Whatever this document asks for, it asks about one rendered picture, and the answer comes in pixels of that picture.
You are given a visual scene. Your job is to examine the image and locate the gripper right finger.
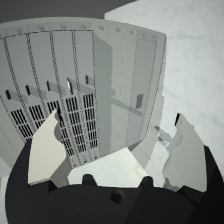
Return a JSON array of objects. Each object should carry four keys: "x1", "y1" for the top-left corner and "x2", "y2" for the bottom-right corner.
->
[{"x1": 162, "y1": 113, "x2": 224, "y2": 224}]

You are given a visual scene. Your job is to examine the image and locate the white server rack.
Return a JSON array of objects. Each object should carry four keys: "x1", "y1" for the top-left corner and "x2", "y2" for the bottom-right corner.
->
[{"x1": 0, "y1": 17, "x2": 166, "y2": 169}]

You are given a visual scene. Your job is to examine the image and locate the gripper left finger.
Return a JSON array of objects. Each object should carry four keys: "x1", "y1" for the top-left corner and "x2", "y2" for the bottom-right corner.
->
[{"x1": 5, "y1": 108, "x2": 72, "y2": 224}]

